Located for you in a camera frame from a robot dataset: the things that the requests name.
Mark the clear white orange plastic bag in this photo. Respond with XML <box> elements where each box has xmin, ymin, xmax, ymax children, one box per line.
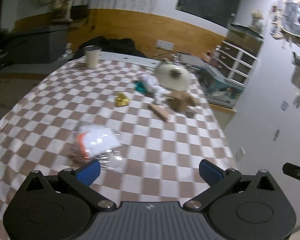
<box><xmin>71</xmin><ymin>122</ymin><xmax>124</xmax><ymax>172</ymax></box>

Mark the brown wooden stick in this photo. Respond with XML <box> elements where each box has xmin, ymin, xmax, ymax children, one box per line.
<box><xmin>148</xmin><ymin>104</ymin><xmax>170</xmax><ymax>122</ymax></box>

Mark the cream floor cabinet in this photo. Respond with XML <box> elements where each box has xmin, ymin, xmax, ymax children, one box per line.
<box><xmin>209</xmin><ymin>103</ymin><xmax>237</xmax><ymax>129</ymax></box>

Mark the checkered brown white tablecloth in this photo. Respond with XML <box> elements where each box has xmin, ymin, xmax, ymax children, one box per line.
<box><xmin>0</xmin><ymin>53</ymin><xmax>235</xmax><ymax>239</ymax></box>

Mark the white drawer shelf unit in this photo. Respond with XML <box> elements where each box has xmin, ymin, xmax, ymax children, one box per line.
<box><xmin>217</xmin><ymin>41</ymin><xmax>258</xmax><ymax>87</ymax></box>

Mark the gold foil wrapper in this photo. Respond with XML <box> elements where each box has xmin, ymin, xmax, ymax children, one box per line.
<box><xmin>115</xmin><ymin>92</ymin><xmax>130</xmax><ymax>107</ymax></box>

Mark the brown cardboard box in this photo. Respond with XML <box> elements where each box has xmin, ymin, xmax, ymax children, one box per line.
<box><xmin>167</xmin><ymin>91</ymin><xmax>199</xmax><ymax>112</ymax></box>

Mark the plastic water bottle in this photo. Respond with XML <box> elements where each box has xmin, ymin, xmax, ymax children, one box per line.
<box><xmin>210</xmin><ymin>45</ymin><xmax>221</xmax><ymax>67</ymax></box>

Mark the teal small bowl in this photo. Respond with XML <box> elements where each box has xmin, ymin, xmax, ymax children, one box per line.
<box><xmin>134</xmin><ymin>81</ymin><xmax>148</xmax><ymax>94</ymax></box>

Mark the crumpled white tissue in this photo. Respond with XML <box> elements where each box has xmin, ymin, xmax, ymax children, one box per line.
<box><xmin>138</xmin><ymin>73</ymin><xmax>169</xmax><ymax>105</ymax></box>

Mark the white cat plush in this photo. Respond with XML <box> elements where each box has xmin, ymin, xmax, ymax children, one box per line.
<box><xmin>154</xmin><ymin>58</ymin><xmax>191</xmax><ymax>92</ymax></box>

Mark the dried flower vase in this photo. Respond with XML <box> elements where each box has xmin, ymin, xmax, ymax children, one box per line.
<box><xmin>249</xmin><ymin>9</ymin><xmax>264</xmax><ymax>34</ymax></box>

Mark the white paper cup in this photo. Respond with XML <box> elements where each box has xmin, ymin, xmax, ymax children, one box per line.
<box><xmin>84</xmin><ymin>46</ymin><xmax>102</xmax><ymax>69</ymax></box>

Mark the dark side cabinet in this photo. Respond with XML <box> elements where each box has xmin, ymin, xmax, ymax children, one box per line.
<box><xmin>0</xmin><ymin>25</ymin><xmax>68</xmax><ymax>70</ymax></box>

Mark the black clothing heap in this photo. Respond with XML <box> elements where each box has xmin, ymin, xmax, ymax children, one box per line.
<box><xmin>73</xmin><ymin>36</ymin><xmax>147</xmax><ymax>59</ymax></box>

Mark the white power strip socket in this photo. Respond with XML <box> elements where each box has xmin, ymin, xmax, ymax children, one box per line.
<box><xmin>155</xmin><ymin>40</ymin><xmax>174</xmax><ymax>51</ymax></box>

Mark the white wall charger with cable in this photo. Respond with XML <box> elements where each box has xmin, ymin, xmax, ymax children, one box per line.
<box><xmin>273</xmin><ymin>129</ymin><xmax>280</xmax><ymax>141</ymax></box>

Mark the white wall socket plate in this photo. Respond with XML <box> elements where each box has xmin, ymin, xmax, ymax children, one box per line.
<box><xmin>235</xmin><ymin>146</ymin><xmax>245</xmax><ymax>162</ymax></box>

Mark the grey cat wall tapestry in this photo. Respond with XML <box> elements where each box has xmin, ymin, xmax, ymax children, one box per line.
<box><xmin>281</xmin><ymin>0</ymin><xmax>300</xmax><ymax>37</ymax></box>

